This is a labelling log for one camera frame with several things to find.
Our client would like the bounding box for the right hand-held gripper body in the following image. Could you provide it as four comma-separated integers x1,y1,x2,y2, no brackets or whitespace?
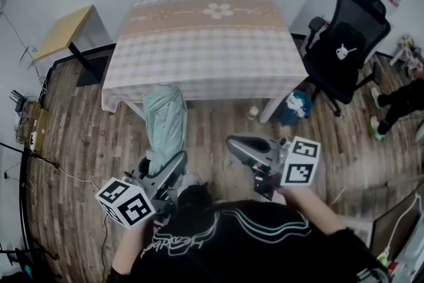
244,136,321,201

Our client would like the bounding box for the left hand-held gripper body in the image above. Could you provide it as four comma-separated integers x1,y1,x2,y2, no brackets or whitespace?
95,170,187,229

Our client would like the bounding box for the mint green umbrella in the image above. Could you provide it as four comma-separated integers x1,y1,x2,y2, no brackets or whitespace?
142,83,188,176

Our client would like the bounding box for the person's right forearm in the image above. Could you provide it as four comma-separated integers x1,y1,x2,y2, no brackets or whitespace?
280,185,348,237

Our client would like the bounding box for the table with checkered cloth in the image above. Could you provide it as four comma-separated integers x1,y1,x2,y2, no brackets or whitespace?
101,0,309,124

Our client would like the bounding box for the blue waste bin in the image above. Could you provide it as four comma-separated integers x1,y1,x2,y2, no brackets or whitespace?
277,89,314,127

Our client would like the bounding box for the person's black printed shirt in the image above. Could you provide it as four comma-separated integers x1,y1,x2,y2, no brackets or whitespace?
111,199,389,283

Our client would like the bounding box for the checkered flower tablecloth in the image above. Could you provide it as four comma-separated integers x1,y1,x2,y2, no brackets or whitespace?
101,0,309,114

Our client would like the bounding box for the dark flat monitor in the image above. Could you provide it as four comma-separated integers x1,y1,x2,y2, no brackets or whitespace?
368,182,424,259

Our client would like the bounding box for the brown cardboard box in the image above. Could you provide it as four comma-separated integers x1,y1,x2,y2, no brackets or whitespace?
15,101,49,154

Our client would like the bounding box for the black mesh office chair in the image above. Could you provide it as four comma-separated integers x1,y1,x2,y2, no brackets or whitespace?
299,0,392,117

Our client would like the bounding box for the black router with antennas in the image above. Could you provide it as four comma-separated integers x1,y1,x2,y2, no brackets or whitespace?
9,90,28,114

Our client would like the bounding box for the white cluttered rack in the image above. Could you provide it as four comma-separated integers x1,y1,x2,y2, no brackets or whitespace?
390,34,424,79

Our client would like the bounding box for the small yellow side table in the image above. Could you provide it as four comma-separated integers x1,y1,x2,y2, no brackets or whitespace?
32,5,113,87

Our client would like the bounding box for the white cable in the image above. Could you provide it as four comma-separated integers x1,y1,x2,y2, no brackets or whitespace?
377,192,424,265

